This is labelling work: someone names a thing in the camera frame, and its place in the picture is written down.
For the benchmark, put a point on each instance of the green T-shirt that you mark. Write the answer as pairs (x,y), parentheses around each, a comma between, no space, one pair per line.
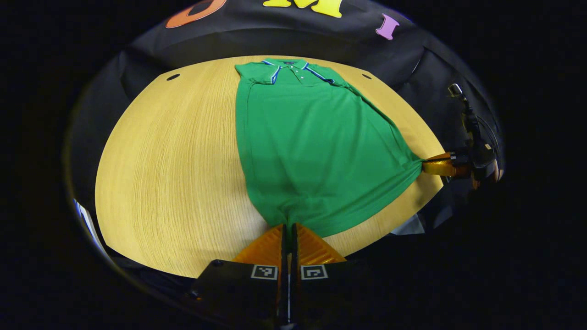
(312,146)

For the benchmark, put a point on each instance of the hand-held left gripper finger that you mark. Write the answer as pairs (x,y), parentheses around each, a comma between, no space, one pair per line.
(294,275)
(283,275)

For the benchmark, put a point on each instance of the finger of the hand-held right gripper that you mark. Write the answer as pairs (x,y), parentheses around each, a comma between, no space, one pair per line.
(442,166)

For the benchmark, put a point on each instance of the computer monitor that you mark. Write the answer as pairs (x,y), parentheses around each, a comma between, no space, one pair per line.
(87,224)

